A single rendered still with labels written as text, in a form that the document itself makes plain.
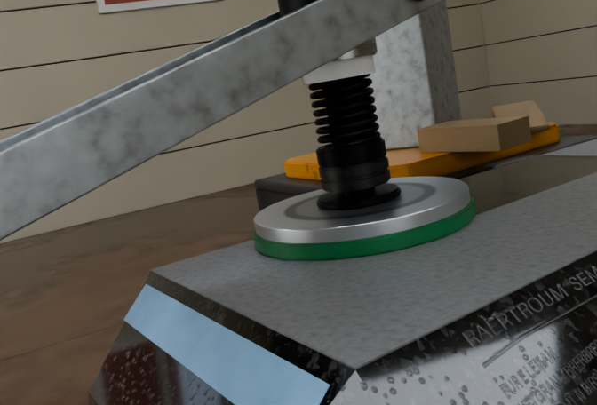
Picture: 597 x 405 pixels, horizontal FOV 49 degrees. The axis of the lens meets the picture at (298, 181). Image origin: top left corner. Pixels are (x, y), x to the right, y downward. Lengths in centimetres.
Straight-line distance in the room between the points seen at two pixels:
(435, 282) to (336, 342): 10
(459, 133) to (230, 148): 553
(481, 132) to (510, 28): 689
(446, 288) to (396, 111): 106
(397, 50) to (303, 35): 94
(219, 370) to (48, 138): 19
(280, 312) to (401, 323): 9
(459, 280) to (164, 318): 25
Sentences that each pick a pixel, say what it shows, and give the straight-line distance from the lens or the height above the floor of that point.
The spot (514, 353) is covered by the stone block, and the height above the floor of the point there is 79.
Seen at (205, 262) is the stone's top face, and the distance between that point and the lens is 63.
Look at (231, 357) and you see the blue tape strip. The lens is 46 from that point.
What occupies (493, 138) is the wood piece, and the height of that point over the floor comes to 80.
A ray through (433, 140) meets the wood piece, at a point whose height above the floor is 81.
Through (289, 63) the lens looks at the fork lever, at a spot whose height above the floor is 99.
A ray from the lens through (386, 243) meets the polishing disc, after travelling 55.
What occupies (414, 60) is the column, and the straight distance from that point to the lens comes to 146.
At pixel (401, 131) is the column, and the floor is 82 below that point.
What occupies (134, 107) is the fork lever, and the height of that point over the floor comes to 97.
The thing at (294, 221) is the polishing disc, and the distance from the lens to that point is 61.
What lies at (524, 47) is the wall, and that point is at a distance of 802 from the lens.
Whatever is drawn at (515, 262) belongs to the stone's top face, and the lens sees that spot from 50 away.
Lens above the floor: 97
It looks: 9 degrees down
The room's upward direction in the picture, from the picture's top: 10 degrees counter-clockwise
